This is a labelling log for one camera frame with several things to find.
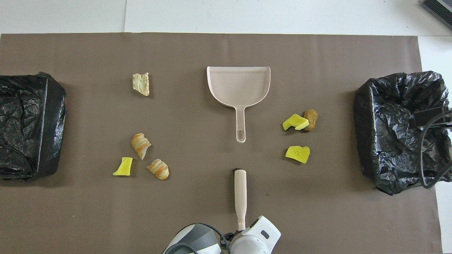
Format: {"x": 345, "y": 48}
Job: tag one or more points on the beige plastic dustpan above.
{"x": 238, "y": 86}

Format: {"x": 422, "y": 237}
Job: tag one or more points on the orange striped toy croissant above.
{"x": 159, "y": 169}
{"x": 140, "y": 144}

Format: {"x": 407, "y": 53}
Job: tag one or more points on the dark ribbed device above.
{"x": 441, "y": 8}

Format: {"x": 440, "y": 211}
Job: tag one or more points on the brown paper table mat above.
{"x": 70, "y": 218}

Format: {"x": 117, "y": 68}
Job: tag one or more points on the small yellow sponge piece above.
{"x": 124, "y": 167}

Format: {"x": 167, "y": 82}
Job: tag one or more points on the loosely bagged black trash bin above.
{"x": 385, "y": 141}

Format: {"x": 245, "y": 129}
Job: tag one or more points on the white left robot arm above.
{"x": 254, "y": 243}

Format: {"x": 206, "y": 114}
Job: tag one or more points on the beige hand brush black bristles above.
{"x": 240, "y": 190}

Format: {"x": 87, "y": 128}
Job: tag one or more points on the pale green rock-like chunk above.
{"x": 141, "y": 84}

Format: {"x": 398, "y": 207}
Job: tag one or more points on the yellow sponge piece green edge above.
{"x": 295, "y": 122}

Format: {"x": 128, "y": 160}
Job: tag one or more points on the brown lumpy nugget piece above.
{"x": 312, "y": 118}

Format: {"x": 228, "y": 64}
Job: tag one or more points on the tightly bagged black trash bin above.
{"x": 24, "y": 123}

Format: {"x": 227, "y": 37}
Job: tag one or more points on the flat yellow sponge piece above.
{"x": 298, "y": 154}

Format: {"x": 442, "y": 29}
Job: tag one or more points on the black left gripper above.
{"x": 230, "y": 235}

